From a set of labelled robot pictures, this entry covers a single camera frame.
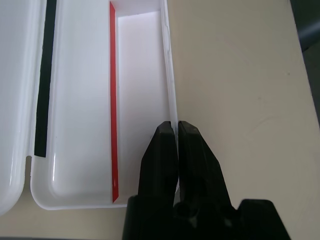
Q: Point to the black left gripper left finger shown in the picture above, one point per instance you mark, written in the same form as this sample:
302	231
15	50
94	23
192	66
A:
160	162

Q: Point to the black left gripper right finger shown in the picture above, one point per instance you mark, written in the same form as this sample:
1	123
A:
197	162

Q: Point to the white plastic pencil case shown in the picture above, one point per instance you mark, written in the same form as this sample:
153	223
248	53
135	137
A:
80	100

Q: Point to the thin red strip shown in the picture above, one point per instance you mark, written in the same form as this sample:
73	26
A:
113	100

